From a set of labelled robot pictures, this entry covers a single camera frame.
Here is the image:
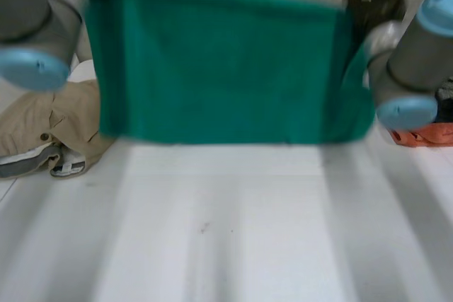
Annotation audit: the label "orange laundry basket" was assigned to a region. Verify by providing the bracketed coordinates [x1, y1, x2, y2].
[388, 122, 453, 149]

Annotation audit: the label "beige shorts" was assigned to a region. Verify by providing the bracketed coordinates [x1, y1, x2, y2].
[0, 78, 115, 179]

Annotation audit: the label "teal towel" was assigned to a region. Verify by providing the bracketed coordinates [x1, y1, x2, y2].
[84, 0, 377, 145]

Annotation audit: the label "grey towel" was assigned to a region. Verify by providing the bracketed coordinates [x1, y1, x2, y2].
[433, 77, 453, 124]

